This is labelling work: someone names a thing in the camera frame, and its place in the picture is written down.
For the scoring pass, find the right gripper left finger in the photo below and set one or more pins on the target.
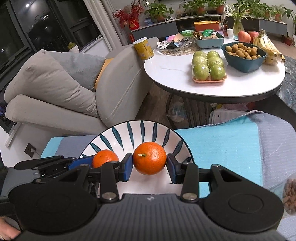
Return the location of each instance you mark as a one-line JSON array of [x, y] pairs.
[[108, 175]]

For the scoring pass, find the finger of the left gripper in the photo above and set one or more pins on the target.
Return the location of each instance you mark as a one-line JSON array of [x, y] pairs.
[[84, 160]]

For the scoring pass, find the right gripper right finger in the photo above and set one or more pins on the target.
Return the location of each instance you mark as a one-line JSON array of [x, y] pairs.
[[189, 175]]

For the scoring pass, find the large orange mandarin front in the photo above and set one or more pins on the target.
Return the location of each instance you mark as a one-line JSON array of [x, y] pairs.
[[149, 158]]

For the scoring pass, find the person's left hand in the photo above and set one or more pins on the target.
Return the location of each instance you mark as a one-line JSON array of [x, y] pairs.
[[8, 232]]

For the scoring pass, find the blue grey tablecloth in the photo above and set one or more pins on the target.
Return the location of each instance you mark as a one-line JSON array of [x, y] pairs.
[[250, 157]]

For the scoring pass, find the beige sofa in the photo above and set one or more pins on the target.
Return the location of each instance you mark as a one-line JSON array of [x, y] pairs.
[[120, 89]]

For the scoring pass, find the beige back cushion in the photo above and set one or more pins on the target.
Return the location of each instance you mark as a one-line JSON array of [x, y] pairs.
[[41, 77]]

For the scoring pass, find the grey throw pillow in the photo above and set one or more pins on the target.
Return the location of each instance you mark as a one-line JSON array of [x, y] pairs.
[[82, 67]]

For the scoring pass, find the white round coffee table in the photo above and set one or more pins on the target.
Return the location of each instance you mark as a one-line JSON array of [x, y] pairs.
[[173, 73]]

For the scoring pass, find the vitamin jar white lid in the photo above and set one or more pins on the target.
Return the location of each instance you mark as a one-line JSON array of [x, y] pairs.
[[288, 196]]

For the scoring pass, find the tray of green apples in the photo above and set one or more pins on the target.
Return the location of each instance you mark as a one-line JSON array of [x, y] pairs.
[[208, 67]]

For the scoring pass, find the glass snack plate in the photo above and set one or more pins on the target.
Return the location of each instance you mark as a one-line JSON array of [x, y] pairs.
[[183, 47]]

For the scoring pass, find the yellow tin can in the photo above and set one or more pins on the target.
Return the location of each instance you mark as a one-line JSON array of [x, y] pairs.
[[143, 48]]

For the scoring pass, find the dark marble round table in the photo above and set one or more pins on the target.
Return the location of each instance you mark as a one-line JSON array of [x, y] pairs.
[[287, 91]]

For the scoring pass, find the teal bowl of longans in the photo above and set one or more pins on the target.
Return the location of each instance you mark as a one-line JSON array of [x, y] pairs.
[[243, 56]]

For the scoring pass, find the teal snack basket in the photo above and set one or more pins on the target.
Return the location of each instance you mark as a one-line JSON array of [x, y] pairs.
[[208, 43]]

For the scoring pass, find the banana bunch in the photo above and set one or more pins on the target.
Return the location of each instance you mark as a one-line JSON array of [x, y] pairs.
[[273, 56]]

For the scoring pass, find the red flower arrangement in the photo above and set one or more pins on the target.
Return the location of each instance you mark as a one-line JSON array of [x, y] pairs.
[[129, 15]]

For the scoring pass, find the red apple on table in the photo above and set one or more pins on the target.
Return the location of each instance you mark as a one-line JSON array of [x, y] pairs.
[[244, 37]]

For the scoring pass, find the orange box on table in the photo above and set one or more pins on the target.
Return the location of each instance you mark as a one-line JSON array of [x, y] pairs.
[[207, 25]]

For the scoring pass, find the grey tv console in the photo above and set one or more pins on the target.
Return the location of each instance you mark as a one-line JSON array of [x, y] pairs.
[[173, 26]]

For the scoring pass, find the potted green plant left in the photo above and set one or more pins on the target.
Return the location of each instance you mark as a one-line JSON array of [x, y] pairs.
[[158, 11]]

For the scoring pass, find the glass vase with plant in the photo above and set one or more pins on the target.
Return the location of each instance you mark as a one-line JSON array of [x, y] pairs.
[[238, 12]]

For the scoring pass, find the wall power socket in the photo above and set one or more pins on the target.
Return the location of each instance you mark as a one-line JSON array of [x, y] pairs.
[[30, 150]]

